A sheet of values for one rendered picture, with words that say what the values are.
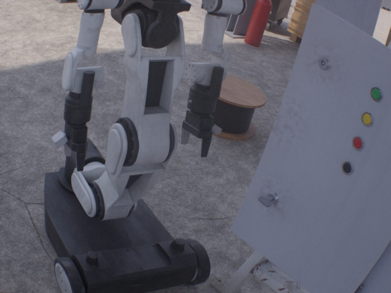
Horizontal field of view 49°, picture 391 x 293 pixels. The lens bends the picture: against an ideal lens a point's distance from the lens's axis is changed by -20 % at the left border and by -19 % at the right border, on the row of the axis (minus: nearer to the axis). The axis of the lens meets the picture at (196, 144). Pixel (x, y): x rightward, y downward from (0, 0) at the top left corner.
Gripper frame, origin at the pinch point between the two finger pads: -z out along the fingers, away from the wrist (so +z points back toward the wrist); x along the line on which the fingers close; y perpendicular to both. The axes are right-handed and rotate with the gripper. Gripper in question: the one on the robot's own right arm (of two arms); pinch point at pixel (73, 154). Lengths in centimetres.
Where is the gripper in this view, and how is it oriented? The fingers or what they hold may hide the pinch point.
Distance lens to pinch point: 148.7
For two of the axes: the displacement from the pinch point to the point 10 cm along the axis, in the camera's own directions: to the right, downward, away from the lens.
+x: 5.7, 3.8, -7.3
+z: 1.6, -9.2, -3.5
